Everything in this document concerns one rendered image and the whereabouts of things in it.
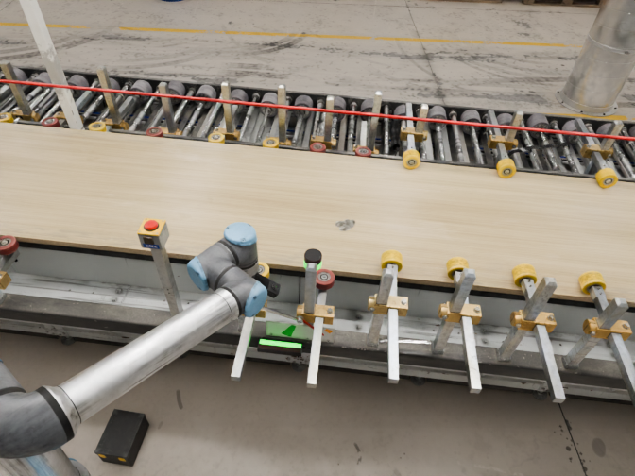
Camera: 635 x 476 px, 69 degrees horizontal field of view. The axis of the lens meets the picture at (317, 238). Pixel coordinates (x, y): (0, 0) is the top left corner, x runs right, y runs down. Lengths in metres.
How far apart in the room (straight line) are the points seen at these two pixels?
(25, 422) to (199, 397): 1.61
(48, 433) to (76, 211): 1.33
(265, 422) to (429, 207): 1.30
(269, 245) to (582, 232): 1.33
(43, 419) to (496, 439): 2.08
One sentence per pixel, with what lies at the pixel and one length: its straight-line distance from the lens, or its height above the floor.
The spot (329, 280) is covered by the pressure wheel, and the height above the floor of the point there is 0.91.
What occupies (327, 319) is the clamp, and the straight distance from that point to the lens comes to 1.71.
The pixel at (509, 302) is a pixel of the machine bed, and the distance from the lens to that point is 2.03.
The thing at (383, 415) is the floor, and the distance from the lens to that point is 2.50.
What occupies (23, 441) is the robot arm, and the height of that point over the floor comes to 1.42.
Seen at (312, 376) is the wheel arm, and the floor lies 0.86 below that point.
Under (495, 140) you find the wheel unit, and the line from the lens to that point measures 2.54.
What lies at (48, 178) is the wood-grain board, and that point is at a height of 0.90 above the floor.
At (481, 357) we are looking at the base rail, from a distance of 1.93.
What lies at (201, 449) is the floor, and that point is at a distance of 2.44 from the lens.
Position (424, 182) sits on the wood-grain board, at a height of 0.90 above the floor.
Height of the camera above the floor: 2.27
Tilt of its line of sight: 46 degrees down
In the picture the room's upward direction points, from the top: 3 degrees clockwise
